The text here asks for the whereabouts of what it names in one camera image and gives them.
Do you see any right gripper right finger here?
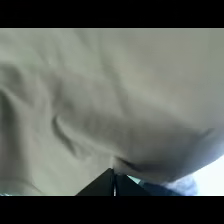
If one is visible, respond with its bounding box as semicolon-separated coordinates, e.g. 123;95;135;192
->
115;173;152;197

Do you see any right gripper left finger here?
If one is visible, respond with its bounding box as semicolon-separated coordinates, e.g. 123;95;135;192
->
76;168;116;197

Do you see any grey shirt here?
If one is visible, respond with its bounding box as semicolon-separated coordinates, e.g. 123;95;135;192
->
0;27;224;197

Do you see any blue garment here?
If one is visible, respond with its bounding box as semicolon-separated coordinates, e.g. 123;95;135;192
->
139;174;199;197

